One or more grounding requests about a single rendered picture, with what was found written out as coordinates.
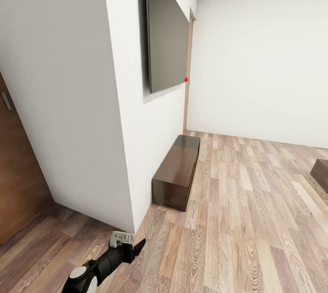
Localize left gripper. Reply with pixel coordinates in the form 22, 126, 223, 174
103, 239, 146, 273

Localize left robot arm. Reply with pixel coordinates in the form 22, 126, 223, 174
62, 231, 146, 293

